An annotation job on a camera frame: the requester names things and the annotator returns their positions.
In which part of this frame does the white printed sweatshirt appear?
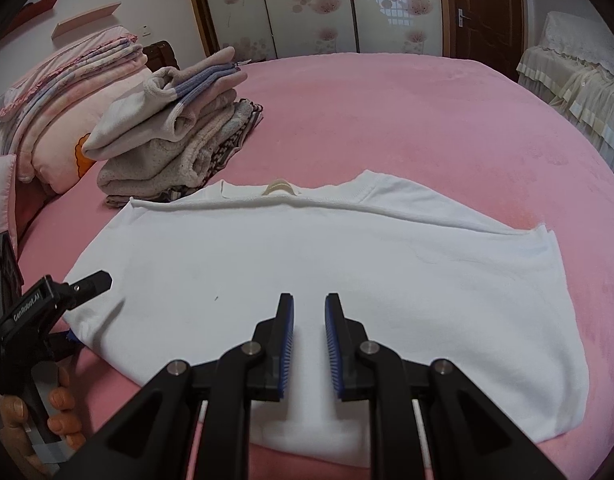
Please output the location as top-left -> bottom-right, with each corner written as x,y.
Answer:
64,170 -> 591,469

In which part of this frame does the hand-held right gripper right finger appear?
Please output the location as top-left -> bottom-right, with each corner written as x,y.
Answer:
324,292 -> 568,480

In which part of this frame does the dark wooden headboard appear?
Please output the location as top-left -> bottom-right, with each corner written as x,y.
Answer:
142,41 -> 181,72

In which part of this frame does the beige wall shelf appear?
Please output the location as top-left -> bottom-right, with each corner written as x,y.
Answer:
51,2 -> 122,39

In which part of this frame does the brown wooden door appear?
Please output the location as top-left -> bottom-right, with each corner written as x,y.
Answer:
444,0 -> 526,82

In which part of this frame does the person's left hand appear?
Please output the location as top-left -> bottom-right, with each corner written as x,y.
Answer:
0,365 -> 88,476

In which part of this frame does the pile of pink bedding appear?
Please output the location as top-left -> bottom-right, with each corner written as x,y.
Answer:
17,67 -> 154,196

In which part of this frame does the dark printed box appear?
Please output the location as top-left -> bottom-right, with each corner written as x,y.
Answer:
0,232 -> 26,342

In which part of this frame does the floral sliding-door wardrobe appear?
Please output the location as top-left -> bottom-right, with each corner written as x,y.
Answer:
182,0 -> 454,64

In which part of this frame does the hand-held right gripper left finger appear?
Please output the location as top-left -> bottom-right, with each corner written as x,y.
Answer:
57,292 -> 295,480

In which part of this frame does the red wall shelf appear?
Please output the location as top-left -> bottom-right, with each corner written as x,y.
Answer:
7,0 -> 62,36

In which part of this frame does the stack of folded grey clothes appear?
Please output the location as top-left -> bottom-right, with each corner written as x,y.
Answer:
106,100 -> 265,207

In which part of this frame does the light grey folded sweater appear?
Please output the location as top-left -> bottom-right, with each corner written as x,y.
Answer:
82,85 -> 238,162

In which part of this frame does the stack of pink folded quilts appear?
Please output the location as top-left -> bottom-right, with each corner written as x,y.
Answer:
0,27 -> 148,122

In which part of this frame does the white lace-covered furniture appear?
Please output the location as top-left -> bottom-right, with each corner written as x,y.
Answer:
516,10 -> 614,182

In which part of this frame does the grey fleece folded garment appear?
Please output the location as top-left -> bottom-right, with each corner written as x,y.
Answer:
97,105 -> 248,197

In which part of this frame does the pink bed blanket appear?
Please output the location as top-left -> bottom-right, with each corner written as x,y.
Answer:
17,52 -> 614,480

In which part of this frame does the pink purple-striped folded garment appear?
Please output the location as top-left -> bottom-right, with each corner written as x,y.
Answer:
144,46 -> 250,112

